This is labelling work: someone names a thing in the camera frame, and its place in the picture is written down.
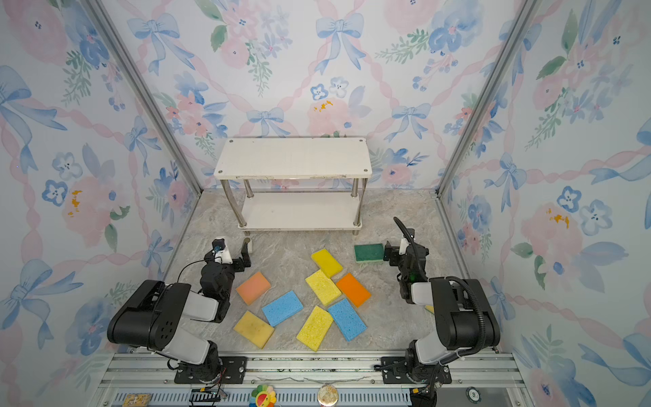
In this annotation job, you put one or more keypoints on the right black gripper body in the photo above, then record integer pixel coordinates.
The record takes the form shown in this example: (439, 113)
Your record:
(400, 257)

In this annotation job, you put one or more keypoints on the green scrub sponge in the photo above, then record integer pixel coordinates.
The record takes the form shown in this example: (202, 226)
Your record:
(368, 253)

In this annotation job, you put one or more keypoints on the blue sponge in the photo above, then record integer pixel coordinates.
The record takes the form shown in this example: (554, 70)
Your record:
(282, 308)
(347, 319)

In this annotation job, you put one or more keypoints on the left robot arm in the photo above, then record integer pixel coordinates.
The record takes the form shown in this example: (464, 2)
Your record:
(151, 317)

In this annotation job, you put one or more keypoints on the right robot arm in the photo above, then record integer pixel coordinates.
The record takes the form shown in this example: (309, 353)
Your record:
(464, 320)

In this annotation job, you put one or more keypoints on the white two-tier shelf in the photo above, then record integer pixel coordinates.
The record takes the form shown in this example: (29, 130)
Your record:
(295, 159)

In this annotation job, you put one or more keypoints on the peach pink sponge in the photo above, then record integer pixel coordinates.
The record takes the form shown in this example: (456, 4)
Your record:
(253, 288)

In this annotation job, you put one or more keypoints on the yellow sponge upper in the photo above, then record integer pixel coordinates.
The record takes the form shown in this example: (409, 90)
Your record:
(327, 263)

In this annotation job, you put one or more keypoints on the yellow orange sponge bottom left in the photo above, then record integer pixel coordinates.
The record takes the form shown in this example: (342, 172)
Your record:
(254, 329)

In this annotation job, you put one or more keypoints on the yellow sponge middle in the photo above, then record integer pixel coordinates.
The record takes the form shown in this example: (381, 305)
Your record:
(324, 288)

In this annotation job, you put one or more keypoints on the yellow sponge bottom centre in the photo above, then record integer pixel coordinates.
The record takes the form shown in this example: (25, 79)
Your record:
(315, 328)

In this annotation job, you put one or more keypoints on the colourful round toy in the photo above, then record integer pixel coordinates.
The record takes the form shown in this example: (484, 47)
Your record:
(263, 396)

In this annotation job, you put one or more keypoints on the round gold badge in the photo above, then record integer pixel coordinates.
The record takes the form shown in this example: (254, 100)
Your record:
(328, 396)

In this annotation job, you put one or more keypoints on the round white dial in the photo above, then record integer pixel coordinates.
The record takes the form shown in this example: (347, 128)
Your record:
(473, 395)

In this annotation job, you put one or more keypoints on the small yellow patterned card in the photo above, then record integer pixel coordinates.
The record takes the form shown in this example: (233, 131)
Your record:
(137, 400)

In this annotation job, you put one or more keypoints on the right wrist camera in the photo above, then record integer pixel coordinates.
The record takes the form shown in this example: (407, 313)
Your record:
(406, 240)

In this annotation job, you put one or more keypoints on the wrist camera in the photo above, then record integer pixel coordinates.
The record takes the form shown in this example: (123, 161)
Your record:
(406, 240)
(220, 252)

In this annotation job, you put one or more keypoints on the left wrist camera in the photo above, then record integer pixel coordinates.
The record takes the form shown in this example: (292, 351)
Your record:
(220, 252)

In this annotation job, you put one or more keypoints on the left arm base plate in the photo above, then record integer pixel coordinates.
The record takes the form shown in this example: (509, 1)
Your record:
(225, 370)

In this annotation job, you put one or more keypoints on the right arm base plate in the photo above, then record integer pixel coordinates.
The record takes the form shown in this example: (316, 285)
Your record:
(399, 370)

